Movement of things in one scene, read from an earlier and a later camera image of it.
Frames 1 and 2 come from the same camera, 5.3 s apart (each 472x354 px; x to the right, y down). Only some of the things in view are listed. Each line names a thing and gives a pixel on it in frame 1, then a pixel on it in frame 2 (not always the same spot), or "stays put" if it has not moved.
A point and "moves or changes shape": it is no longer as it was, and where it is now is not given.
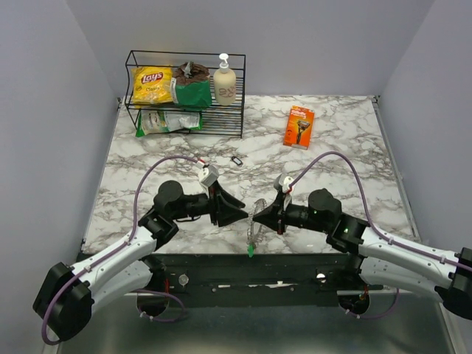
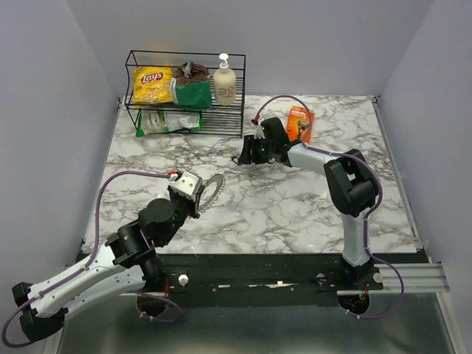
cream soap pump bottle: (224, 83) stays put
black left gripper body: (212, 195) → (183, 207)
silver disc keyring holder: (256, 231) moves or changes shape
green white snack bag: (152, 121) stays put
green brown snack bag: (191, 85) stays put
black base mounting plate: (261, 279) stays put
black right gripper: (275, 215) → (249, 144)
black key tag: (236, 160) stays put
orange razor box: (299, 127) stays put
